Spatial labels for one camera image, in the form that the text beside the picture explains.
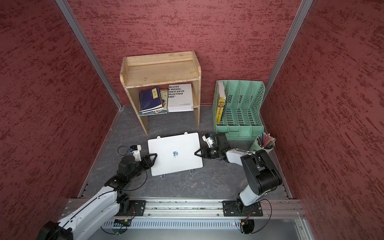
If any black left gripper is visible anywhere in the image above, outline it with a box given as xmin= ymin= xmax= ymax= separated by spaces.
xmin=128 ymin=153 xmax=158 ymax=181

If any silver laptop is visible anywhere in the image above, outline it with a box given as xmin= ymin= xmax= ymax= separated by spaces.
xmin=148 ymin=133 xmax=203 ymax=177

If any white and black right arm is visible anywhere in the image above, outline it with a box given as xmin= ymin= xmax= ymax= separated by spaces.
xmin=195 ymin=134 xmax=283 ymax=207

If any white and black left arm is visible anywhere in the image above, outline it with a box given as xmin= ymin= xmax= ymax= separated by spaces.
xmin=37 ymin=154 xmax=157 ymax=240

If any silver folding laptop stand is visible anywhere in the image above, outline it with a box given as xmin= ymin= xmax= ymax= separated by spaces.
xmin=157 ymin=132 xmax=201 ymax=181

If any yellow book in organizer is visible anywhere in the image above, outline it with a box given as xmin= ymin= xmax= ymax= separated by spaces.
xmin=216 ymin=82 xmax=226 ymax=125

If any green pencil cup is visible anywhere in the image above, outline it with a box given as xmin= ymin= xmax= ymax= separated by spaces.
xmin=249 ymin=133 xmax=276 ymax=154

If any white book black lettering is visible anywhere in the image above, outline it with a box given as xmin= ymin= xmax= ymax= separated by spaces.
xmin=168 ymin=84 xmax=194 ymax=113

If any green mesh file organizer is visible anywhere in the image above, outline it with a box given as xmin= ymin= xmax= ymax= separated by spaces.
xmin=212 ymin=80 xmax=265 ymax=141

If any colored pencils bundle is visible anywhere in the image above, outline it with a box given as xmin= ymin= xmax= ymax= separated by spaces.
xmin=256 ymin=133 xmax=276 ymax=150

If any teal illustrated book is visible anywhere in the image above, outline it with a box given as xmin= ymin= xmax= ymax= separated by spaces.
xmin=139 ymin=87 xmax=168 ymax=116

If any wooden shelf unit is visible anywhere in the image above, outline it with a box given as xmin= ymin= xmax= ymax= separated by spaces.
xmin=120 ymin=51 xmax=202 ymax=134

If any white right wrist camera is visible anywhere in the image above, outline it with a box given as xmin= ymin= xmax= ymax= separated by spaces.
xmin=202 ymin=134 xmax=216 ymax=149

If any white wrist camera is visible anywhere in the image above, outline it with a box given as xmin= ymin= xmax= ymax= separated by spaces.
xmin=129 ymin=145 xmax=142 ymax=162
xmin=202 ymin=134 xmax=216 ymax=149

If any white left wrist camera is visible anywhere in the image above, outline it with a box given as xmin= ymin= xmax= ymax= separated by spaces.
xmin=129 ymin=145 xmax=142 ymax=162

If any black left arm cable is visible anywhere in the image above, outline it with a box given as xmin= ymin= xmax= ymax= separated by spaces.
xmin=116 ymin=145 xmax=149 ymax=193

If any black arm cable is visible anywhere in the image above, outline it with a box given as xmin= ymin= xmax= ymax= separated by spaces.
xmin=239 ymin=197 xmax=273 ymax=235
xmin=116 ymin=145 xmax=149 ymax=193

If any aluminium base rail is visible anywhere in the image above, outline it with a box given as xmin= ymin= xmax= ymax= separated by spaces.
xmin=60 ymin=198 xmax=305 ymax=234

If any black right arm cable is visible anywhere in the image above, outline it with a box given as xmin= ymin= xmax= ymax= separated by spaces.
xmin=239 ymin=197 xmax=273 ymax=235

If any left aluminium corner post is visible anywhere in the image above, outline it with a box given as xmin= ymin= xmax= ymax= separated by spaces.
xmin=55 ymin=0 xmax=123 ymax=111

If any aluminium corner post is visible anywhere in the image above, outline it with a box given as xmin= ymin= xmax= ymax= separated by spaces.
xmin=55 ymin=0 xmax=123 ymax=111
xmin=263 ymin=0 xmax=314 ymax=94

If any right aluminium corner post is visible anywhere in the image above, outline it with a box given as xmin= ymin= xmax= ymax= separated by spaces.
xmin=263 ymin=0 xmax=314 ymax=94

